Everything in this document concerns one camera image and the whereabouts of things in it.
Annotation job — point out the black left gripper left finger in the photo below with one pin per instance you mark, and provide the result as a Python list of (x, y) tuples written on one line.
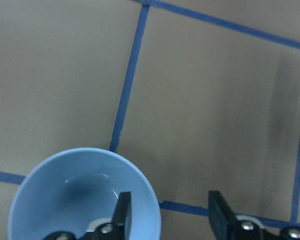
[(119, 227)]

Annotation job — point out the blue bowl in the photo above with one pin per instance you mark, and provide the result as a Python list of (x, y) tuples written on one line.
[(73, 188)]

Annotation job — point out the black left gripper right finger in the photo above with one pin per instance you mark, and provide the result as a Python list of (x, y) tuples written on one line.
[(226, 225)]

